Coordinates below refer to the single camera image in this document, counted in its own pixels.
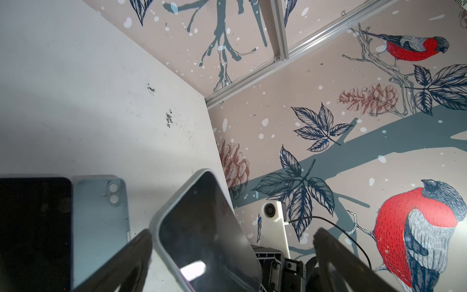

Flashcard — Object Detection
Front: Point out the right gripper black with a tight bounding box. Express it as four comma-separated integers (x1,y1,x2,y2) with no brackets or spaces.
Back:
252,245,306,292

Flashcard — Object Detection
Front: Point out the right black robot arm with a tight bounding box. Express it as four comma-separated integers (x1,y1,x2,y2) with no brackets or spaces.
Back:
252,245,322,292

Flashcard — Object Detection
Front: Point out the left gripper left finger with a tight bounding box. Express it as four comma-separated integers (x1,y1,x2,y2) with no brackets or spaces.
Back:
73,229,153,292

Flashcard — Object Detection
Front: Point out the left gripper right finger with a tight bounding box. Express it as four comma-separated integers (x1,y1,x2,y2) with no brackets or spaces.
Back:
313,228,395,292

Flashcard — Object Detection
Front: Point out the blue phone black screen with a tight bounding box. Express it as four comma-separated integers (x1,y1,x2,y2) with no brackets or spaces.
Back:
1,177,72,292

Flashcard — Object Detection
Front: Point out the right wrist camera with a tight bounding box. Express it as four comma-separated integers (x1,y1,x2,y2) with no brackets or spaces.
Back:
257,201,291,259

